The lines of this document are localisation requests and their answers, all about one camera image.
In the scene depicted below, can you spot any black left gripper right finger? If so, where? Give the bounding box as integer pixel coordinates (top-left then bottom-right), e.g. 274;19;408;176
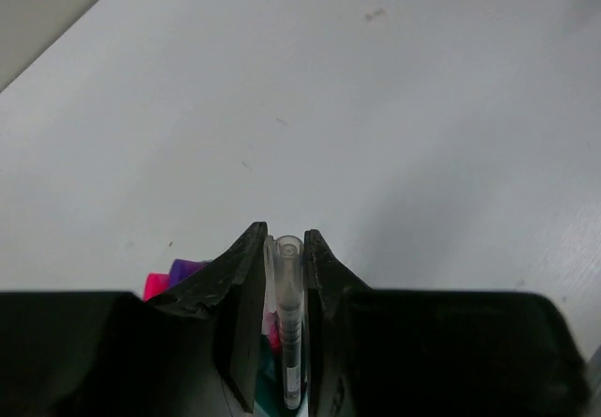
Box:
304;229;592;416

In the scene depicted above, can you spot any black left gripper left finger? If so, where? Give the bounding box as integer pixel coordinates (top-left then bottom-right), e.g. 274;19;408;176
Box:
1;222;268;416

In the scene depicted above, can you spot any pink black highlighter marker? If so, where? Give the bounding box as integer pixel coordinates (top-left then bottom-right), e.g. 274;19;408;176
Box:
143;272;170;301

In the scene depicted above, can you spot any purple black highlighter marker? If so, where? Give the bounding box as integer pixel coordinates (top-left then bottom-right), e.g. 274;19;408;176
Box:
168;259;209;288

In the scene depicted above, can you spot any black thin pen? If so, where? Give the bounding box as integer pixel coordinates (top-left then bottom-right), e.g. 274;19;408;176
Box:
264;235;305;409

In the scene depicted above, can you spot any teal round desk organizer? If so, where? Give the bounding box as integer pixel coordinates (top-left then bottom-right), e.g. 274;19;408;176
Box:
254;347;308;417

